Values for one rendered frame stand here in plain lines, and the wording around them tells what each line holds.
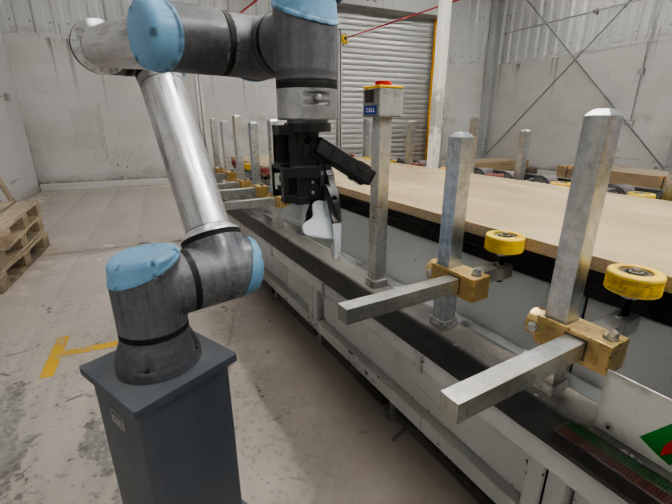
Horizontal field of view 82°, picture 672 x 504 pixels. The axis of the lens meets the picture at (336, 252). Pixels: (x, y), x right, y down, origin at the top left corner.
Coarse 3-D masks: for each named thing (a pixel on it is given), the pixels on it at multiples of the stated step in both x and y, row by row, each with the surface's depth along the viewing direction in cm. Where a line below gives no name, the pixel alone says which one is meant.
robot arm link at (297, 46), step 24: (288, 0) 50; (312, 0) 49; (264, 24) 54; (288, 24) 50; (312, 24) 50; (336, 24) 52; (264, 48) 55; (288, 48) 51; (312, 48) 51; (336, 48) 54; (288, 72) 52; (312, 72) 52; (336, 72) 55
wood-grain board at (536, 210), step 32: (352, 192) 142; (416, 192) 137; (480, 192) 137; (512, 192) 137; (544, 192) 137; (608, 192) 137; (480, 224) 94; (512, 224) 94; (544, 224) 94; (608, 224) 94; (640, 224) 94; (608, 256) 72; (640, 256) 72
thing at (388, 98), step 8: (368, 88) 92; (376, 88) 89; (384, 88) 89; (392, 88) 90; (400, 88) 91; (376, 96) 90; (384, 96) 89; (392, 96) 90; (400, 96) 92; (368, 104) 93; (376, 104) 90; (384, 104) 90; (392, 104) 91; (400, 104) 92; (384, 112) 91; (392, 112) 92; (400, 112) 93
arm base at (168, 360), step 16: (176, 336) 86; (192, 336) 92; (128, 352) 83; (144, 352) 83; (160, 352) 84; (176, 352) 86; (192, 352) 89; (128, 368) 83; (144, 368) 83; (160, 368) 83; (176, 368) 85; (144, 384) 83
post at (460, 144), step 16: (448, 144) 76; (464, 144) 73; (448, 160) 76; (464, 160) 74; (448, 176) 77; (464, 176) 76; (448, 192) 78; (464, 192) 77; (448, 208) 78; (464, 208) 78; (448, 224) 79; (464, 224) 80; (448, 240) 80; (448, 256) 80; (448, 304) 84
